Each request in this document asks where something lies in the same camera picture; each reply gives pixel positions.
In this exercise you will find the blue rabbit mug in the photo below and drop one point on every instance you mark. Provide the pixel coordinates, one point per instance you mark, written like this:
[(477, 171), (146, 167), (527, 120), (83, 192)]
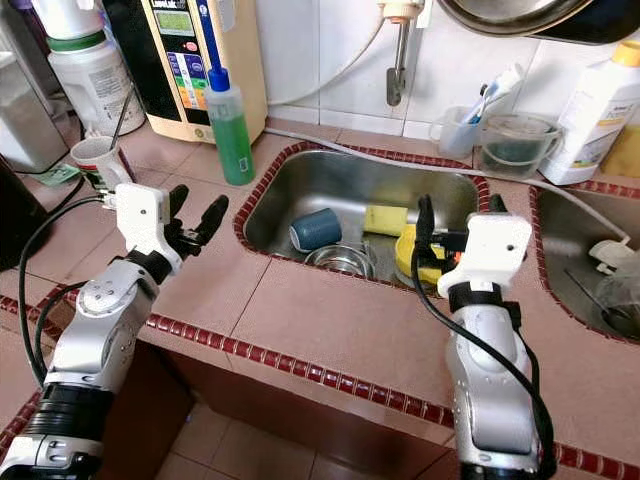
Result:
[(315, 230)]

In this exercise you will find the clear plastic container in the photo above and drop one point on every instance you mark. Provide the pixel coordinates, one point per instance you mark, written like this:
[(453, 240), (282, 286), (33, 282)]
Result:
[(520, 150)]

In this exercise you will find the clear toothbrush cup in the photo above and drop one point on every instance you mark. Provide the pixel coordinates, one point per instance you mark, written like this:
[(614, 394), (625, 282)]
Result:
[(457, 135)]

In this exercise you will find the flat yellow sponge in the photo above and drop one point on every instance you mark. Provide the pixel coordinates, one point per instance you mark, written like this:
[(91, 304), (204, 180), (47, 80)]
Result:
[(385, 220)]

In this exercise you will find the beige tap wall fitting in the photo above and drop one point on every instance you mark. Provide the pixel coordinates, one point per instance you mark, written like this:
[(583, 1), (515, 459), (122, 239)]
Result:
[(405, 10)]

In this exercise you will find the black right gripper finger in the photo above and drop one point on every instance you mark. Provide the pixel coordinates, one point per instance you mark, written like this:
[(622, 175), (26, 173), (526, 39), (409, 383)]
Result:
[(498, 204), (427, 224)]

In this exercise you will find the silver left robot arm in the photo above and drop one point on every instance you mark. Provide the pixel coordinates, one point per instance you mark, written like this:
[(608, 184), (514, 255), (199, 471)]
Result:
[(105, 330)]

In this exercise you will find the large white plastic bottle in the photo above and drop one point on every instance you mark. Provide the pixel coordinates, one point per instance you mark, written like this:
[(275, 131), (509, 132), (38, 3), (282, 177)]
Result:
[(95, 90)]

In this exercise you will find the chrome wall tap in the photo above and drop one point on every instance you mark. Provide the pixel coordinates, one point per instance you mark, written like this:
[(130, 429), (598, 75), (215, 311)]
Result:
[(398, 70)]

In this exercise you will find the yellow plastic bowl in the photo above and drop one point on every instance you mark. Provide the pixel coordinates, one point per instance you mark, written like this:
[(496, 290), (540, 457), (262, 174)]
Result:
[(410, 255)]

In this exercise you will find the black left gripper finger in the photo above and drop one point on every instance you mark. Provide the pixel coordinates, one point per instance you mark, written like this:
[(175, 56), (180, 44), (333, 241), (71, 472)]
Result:
[(214, 220), (180, 208)]

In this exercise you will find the steel plate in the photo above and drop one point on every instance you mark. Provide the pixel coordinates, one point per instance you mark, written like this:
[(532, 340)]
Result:
[(342, 262)]

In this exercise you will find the metal spoon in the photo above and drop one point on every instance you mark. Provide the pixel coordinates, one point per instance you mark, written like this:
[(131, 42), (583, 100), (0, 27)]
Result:
[(126, 118)]

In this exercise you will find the tall yellow sponge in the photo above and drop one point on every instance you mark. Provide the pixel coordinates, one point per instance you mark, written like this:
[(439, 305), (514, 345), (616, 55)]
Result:
[(625, 155)]

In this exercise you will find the black hanging tray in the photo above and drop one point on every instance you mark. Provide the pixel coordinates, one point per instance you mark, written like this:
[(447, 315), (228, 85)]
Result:
[(610, 25)]

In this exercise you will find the green liquid bottle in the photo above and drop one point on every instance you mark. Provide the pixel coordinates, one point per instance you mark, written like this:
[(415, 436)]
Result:
[(230, 140)]

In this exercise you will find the white detergent bottle yellow cap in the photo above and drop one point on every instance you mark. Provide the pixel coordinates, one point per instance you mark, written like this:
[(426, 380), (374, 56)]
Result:
[(595, 120)]

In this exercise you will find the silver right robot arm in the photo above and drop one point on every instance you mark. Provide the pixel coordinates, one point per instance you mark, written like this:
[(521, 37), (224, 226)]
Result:
[(490, 400)]

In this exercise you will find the grey lidded container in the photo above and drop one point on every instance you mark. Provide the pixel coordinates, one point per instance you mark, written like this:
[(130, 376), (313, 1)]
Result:
[(30, 125)]

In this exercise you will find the clear plastic bag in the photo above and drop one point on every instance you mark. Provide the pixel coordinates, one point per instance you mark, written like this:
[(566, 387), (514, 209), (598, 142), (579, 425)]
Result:
[(620, 300)]

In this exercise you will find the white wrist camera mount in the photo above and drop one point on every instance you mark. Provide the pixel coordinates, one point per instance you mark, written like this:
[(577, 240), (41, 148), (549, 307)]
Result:
[(142, 215), (495, 250)]

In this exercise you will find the green paper slip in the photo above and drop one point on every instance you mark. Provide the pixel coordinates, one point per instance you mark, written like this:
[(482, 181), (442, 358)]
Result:
[(62, 175)]

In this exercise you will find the beige water ioniser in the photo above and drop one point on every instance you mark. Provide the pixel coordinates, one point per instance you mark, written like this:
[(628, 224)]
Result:
[(245, 60)]

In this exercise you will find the hanging steel pan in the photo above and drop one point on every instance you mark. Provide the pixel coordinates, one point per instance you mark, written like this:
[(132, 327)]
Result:
[(500, 12)]

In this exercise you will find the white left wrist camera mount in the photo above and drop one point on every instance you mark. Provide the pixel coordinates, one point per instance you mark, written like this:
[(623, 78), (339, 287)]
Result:
[(142, 215)]

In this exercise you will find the brown base cabinet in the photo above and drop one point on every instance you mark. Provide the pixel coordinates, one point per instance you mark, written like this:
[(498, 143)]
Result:
[(290, 430)]

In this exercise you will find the white printed mug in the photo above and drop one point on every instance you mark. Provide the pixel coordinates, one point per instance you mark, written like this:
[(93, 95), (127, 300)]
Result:
[(100, 162)]

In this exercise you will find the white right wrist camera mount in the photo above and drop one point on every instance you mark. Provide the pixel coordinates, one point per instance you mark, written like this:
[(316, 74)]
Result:
[(495, 250)]

